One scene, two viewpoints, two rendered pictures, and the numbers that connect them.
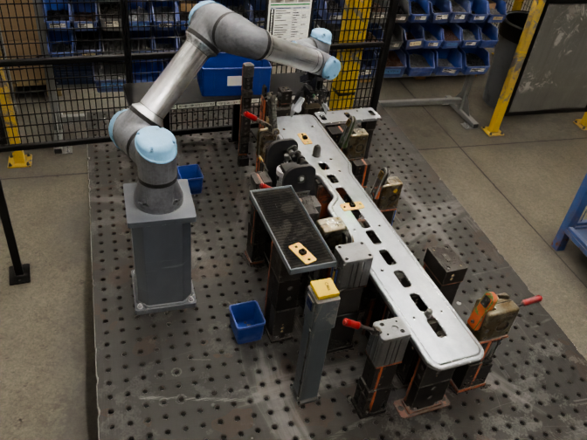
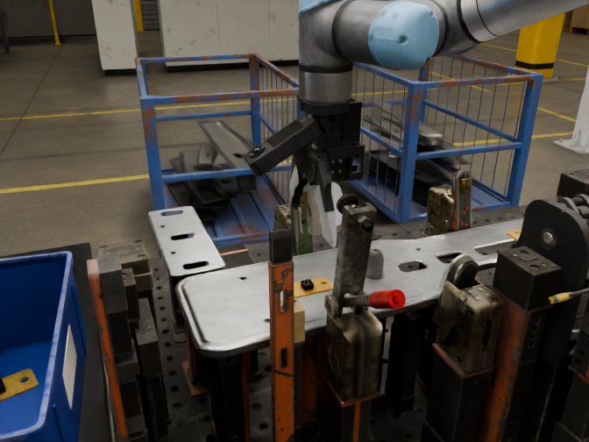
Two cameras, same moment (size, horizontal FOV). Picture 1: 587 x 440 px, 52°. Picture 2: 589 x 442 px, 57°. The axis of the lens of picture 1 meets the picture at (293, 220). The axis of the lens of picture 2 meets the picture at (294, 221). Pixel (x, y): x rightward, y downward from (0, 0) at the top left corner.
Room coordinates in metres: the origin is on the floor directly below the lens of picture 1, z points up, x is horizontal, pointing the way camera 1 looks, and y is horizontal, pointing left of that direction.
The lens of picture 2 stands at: (2.10, 0.76, 1.49)
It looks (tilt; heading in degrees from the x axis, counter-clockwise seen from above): 25 degrees down; 273
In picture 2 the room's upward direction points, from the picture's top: straight up
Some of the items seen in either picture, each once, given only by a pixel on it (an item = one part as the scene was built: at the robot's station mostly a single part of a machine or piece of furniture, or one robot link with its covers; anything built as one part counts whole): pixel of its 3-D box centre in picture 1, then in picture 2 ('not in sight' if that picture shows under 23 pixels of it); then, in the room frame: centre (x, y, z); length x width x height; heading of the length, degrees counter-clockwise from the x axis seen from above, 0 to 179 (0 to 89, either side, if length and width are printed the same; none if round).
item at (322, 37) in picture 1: (319, 45); (328, 26); (2.10, -0.01, 1.41); 0.09 x 0.08 x 0.11; 135
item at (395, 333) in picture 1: (378, 369); not in sight; (1.10, -0.30, 0.88); 0.11 x 0.10 x 0.36; 115
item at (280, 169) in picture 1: (286, 209); (565, 337); (1.71, 0.03, 0.94); 0.18 x 0.13 x 0.49; 25
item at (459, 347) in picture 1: (355, 210); (532, 238); (1.69, -0.22, 1.00); 1.38 x 0.22 x 0.02; 25
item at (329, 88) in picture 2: not in sight; (323, 85); (2.10, -0.02, 1.33); 0.08 x 0.08 x 0.05
